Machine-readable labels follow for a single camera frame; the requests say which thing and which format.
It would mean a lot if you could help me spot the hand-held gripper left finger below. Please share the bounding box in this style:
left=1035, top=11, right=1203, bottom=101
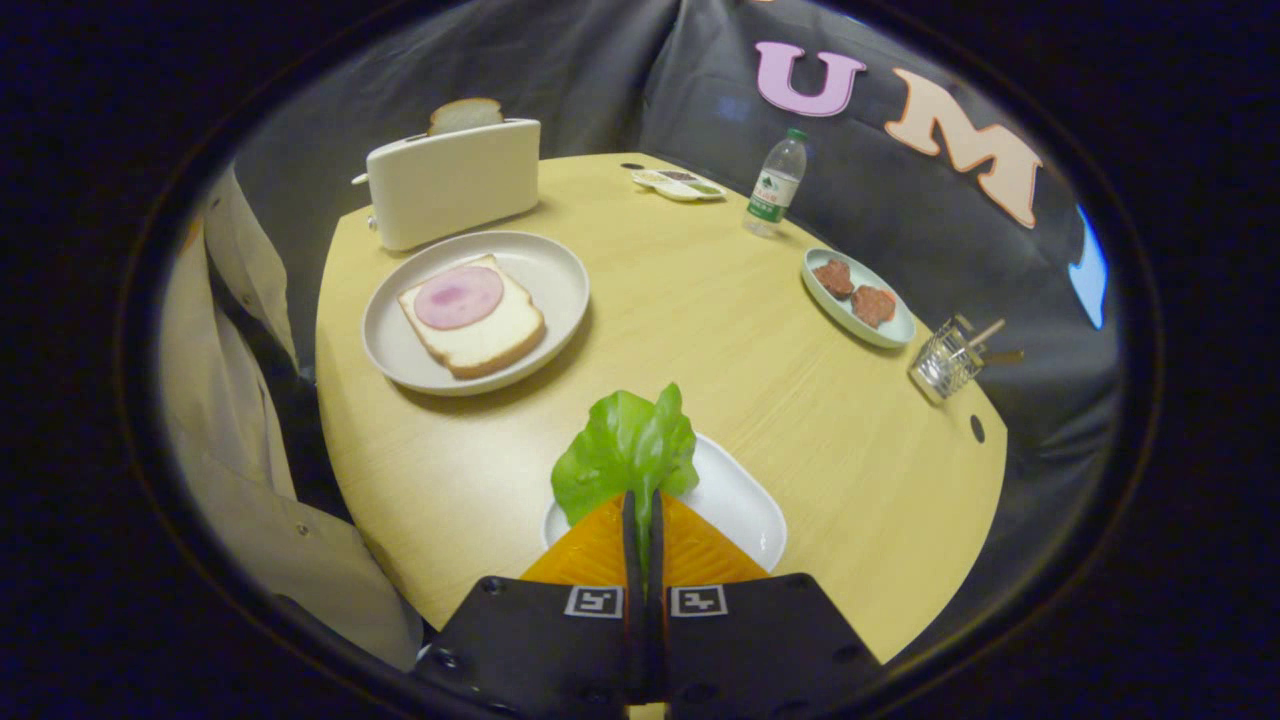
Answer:
left=415, top=490, right=649, bottom=720

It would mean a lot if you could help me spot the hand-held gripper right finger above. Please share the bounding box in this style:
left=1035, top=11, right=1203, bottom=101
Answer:
left=648, top=488, right=886, bottom=720

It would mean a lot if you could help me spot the green lettuce leaf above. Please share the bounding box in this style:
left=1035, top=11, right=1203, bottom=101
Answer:
left=550, top=383, right=701, bottom=573

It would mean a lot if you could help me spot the plain bread slice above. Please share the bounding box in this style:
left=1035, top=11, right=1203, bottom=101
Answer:
left=428, top=97, right=505, bottom=137

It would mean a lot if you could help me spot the white rectangular plate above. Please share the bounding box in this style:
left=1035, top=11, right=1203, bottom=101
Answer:
left=540, top=432, right=788, bottom=573

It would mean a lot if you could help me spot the bread slice with ham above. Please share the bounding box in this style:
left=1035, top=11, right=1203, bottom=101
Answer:
left=397, top=254, right=547, bottom=380

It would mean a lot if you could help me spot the large round beige plate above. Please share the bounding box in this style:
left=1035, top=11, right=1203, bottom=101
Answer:
left=361, top=231, right=591, bottom=397

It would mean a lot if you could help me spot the pink ham slice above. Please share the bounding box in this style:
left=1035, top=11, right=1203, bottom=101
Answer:
left=413, top=265, right=506, bottom=331

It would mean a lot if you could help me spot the small pale green plate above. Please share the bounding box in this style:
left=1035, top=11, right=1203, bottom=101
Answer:
left=801, top=247, right=917, bottom=350

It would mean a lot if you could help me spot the clear glass utensil cup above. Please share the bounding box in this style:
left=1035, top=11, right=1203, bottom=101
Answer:
left=908, top=315, right=986, bottom=404

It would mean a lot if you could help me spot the brown meat piece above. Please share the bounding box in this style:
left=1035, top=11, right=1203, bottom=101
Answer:
left=850, top=285, right=898, bottom=330
left=812, top=259, right=856, bottom=301

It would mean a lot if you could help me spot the white divided condiment dish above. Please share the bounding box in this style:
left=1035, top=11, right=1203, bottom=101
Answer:
left=632, top=168, right=728, bottom=203

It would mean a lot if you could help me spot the clear plastic water bottle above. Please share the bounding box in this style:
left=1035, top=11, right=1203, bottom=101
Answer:
left=742, top=127, right=809, bottom=239

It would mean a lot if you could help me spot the cream white toaster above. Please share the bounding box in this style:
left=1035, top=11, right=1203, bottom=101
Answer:
left=352, top=118, right=542, bottom=252

